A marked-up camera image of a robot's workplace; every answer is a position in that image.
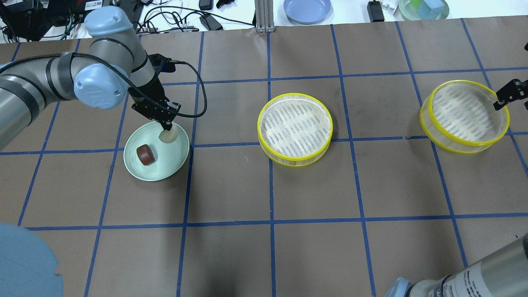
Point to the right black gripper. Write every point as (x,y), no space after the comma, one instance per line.
(510,92)

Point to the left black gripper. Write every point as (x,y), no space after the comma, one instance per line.
(151,93)

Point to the white steamed bun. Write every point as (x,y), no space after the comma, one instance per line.
(169,136)

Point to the yellow bamboo steamer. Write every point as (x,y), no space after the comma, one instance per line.
(294,129)
(458,116)

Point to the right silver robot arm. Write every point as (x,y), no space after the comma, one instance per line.
(500,274)

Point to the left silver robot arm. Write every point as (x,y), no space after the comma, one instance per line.
(116,65)

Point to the light green plate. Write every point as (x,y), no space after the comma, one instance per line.
(169,157)

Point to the brown steamed bun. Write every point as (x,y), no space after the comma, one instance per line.
(145,155)

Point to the green bowl with sponges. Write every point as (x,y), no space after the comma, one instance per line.
(414,10)

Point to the black power adapter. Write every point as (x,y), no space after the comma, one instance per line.
(375,11)

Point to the blue plate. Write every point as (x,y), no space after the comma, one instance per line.
(307,11)

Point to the aluminium frame post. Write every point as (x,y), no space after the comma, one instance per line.
(265,22)

